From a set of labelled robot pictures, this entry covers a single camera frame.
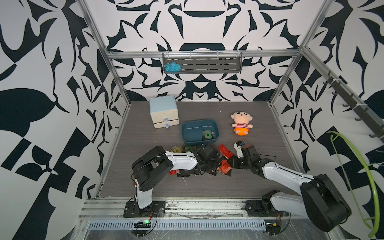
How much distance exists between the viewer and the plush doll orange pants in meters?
0.99

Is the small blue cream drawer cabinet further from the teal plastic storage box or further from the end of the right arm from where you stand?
the end of the right arm

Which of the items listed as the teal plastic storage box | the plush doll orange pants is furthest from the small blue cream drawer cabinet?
the plush doll orange pants

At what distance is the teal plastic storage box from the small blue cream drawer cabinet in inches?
3.2

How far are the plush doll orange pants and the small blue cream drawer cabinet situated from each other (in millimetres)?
395

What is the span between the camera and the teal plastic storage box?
1.00 metres

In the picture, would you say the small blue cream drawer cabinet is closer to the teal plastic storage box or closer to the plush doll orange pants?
the teal plastic storage box

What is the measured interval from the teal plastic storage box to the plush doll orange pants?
12 cm

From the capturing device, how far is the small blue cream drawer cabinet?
3.20 ft
